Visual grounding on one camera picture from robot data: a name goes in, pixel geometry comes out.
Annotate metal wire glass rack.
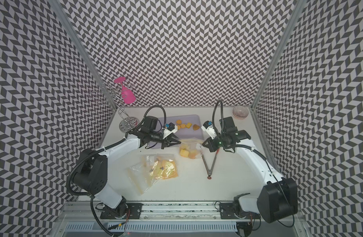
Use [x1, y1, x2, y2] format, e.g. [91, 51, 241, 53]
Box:
[88, 84, 139, 133]

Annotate lavender plastic tray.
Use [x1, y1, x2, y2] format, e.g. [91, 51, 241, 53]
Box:
[167, 115, 204, 141]

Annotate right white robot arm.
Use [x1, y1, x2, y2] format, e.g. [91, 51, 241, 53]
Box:
[202, 99, 298, 228]

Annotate pink plastic wine glass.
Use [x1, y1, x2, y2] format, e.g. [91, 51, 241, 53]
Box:
[113, 77, 136, 104]

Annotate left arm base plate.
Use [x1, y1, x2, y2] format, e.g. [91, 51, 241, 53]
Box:
[100, 203, 143, 220]

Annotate red metal tongs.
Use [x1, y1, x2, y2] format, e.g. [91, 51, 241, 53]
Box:
[201, 149, 220, 180]

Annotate clear resealable bag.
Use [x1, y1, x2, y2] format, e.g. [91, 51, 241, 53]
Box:
[179, 139, 203, 159]

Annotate small pink stacked bowls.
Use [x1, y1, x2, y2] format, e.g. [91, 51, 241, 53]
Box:
[232, 105, 249, 119]

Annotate aluminium mounting rail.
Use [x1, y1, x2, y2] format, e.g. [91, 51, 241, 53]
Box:
[55, 200, 259, 224]

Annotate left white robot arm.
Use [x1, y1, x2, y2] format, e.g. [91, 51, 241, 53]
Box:
[66, 112, 180, 218]

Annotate clear bag with cookies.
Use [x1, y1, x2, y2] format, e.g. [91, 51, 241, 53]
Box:
[126, 154, 178, 195]

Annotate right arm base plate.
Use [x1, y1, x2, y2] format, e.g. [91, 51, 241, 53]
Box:
[215, 202, 260, 220]

